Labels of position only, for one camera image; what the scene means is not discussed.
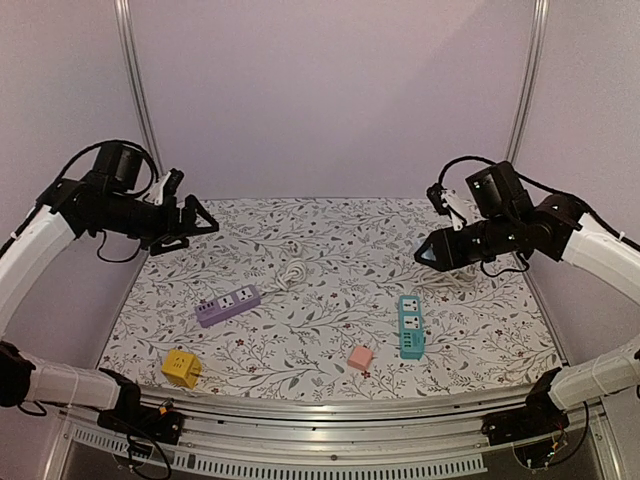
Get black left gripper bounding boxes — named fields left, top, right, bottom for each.
left=92, top=190, right=219, bottom=256

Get pink charger plug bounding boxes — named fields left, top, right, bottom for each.
left=347, top=345, right=374, bottom=371

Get yellow cube socket adapter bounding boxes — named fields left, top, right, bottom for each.
left=161, top=349, right=202, bottom=389

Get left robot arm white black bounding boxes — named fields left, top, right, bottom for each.
left=1, top=139, right=219, bottom=444

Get teal power strip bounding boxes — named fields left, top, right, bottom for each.
left=398, top=295, right=425, bottom=360

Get purple power strip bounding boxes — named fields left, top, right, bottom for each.
left=194, top=285, right=261, bottom=328

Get floral patterned table mat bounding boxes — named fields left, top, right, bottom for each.
left=100, top=199, right=564, bottom=402

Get white coiled cable right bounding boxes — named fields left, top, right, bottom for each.
left=410, top=262, right=489, bottom=291

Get white coiled cable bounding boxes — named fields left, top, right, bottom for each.
left=410, top=262, right=489, bottom=291
left=259, top=239, right=311, bottom=296

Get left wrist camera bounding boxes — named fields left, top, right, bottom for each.
left=142, top=169, right=184, bottom=206

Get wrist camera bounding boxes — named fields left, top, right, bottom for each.
left=426, top=183, right=472, bottom=231
left=142, top=169, right=184, bottom=206

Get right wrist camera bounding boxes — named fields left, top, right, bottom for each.
left=426, top=183, right=472, bottom=231

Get white coiled cable left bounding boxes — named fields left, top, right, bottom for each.
left=259, top=239, right=311, bottom=296

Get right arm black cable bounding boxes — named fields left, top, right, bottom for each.
left=438, top=155, right=640, bottom=251

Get left aluminium frame post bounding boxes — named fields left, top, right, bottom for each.
left=113, top=0, right=165, bottom=173

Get aluminium frame post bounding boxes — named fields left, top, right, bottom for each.
left=113, top=0, right=165, bottom=173
left=505, top=0, right=550, bottom=164

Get right aluminium frame post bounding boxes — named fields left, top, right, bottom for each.
left=505, top=0, right=550, bottom=164

